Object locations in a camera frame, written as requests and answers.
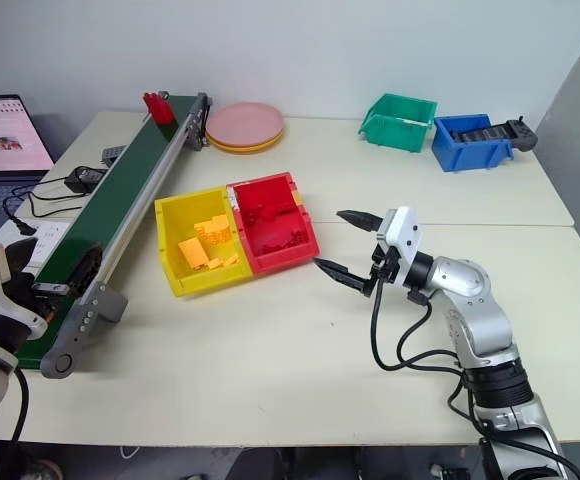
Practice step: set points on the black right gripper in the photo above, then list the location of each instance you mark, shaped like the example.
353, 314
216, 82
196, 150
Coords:
386, 264

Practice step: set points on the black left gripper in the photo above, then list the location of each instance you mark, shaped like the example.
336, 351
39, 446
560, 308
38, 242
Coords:
45, 289

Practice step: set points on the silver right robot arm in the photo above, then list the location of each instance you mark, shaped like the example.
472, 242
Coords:
475, 310

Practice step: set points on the red storage bin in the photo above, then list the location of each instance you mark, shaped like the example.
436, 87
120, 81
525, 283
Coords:
280, 257

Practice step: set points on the red toy blocks heap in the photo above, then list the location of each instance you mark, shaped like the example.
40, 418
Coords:
275, 222

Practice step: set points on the black power adapter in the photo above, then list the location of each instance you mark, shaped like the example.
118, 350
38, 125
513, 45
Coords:
84, 179

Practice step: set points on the yellow storage bin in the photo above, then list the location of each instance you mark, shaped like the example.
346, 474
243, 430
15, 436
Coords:
170, 250

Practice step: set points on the laptop computer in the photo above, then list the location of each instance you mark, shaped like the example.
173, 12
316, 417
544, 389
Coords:
0, 145

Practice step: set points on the small yellow toy blocks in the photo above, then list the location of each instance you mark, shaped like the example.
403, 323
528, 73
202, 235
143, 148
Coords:
224, 261

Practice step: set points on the green storage bin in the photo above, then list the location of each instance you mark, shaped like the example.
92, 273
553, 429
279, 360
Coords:
397, 125

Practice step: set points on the large yellow toy block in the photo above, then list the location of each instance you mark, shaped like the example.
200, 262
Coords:
192, 252

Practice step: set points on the yellow stacked toy blocks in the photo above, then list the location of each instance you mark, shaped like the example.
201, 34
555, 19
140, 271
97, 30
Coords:
214, 230

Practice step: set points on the yellow plate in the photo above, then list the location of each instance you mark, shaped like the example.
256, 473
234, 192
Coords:
245, 146

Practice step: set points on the blue storage bin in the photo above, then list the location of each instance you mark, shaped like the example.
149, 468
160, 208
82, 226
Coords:
470, 150

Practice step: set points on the pink plate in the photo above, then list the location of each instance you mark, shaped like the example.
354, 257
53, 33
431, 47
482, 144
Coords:
245, 122

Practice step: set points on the black ribbed strip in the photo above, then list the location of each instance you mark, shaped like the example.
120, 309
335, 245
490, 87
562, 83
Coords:
477, 134

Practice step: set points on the red toy block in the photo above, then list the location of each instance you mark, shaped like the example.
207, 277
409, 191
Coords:
160, 107

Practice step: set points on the black handheld controller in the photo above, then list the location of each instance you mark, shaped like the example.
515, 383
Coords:
522, 134

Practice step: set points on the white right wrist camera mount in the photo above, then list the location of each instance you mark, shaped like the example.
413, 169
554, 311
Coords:
404, 235

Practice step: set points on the green conveyor belt grey frame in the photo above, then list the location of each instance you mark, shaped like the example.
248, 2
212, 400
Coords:
120, 190

